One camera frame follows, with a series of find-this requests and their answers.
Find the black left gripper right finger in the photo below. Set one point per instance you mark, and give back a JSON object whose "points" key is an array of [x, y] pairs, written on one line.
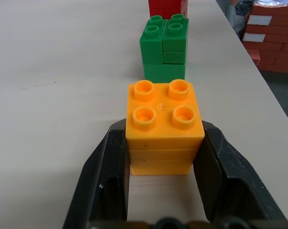
{"points": [[232, 181]]}

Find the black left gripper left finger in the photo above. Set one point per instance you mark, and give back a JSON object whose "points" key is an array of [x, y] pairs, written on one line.
{"points": [[103, 176]]}

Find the orange building block cube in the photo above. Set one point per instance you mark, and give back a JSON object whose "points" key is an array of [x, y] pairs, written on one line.
{"points": [[164, 124]]}

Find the green building block cube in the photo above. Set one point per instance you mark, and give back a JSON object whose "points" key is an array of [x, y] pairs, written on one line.
{"points": [[164, 50]]}

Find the orange brick pattern box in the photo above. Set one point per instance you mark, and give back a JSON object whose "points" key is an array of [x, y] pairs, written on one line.
{"points": [[270, 38]]}

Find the grey cloth bundle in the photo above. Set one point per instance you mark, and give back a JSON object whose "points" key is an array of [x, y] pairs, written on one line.
{"points": [[234, 13]]}

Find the red building block cube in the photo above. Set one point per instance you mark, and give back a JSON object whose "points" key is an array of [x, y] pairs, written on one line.
{"points": [[167, 8]]}

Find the crumpled silver foil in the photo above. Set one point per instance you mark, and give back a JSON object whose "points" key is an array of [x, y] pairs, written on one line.
{"points": [[268, 3]]}

